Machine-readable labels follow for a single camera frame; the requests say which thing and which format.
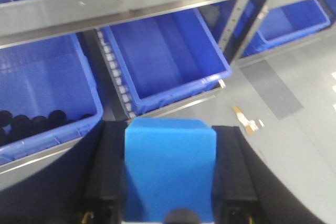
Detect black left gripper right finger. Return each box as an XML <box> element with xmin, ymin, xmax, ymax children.
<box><xmin>212</xmin><ymin>125</ymin><xmax>322</xmax><ymax>223</ymax></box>

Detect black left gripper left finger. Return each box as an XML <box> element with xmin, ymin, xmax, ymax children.
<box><xmin>1</xmin><ymin>121</ymin><xmax>127</xmax><ymax>223</ymax></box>

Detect blue cube block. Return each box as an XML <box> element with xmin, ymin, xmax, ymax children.
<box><xmin>124</xmin><ymin>118</ymin><xmax>217</xmax><ymax>223</ymax></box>

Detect blue bin far shelf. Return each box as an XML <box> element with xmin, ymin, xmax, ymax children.
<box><xmin>243</xmin><ymin>0</ymin><xmax>331</xmax><ymax>57</ymax></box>

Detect white roller track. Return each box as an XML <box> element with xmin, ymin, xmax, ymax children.
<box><xmin>96</xmin><ymin>28</ymin><xmax>136</xmax><ymax>120</ymax></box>

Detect blue bin with black items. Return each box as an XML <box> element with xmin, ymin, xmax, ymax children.
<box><xmin>1</xmin><ymin>34</ymin><xmax>103</xmax><ymax>164</ymax></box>

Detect blue plastic bin left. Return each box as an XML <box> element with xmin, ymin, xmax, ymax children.
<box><xmin>102</xmin><ymin>8</ymin><xmax>232</xmax><ymax>115</ymax></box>

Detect metal shelf upright post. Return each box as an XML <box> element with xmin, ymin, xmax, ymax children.
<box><xmin>218</xmin><ymin>0</ymin><xmax>274</xmax><ymax>64</ymax></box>

